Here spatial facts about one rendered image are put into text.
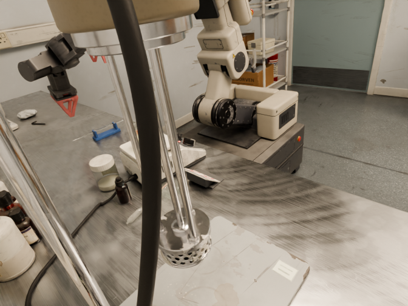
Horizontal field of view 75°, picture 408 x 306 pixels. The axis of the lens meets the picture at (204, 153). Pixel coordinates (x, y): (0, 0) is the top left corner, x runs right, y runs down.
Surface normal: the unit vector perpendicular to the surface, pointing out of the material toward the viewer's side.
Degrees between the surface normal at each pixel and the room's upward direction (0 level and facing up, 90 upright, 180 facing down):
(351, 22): 90
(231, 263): 0
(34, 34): 90
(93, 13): 90
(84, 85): 90
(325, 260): 0
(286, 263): 0
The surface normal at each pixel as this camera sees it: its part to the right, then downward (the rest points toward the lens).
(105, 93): 0.73, 0.26
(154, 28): 0.47, 0.40
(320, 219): -0.13, -0.85
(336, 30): -0.67, 0.45
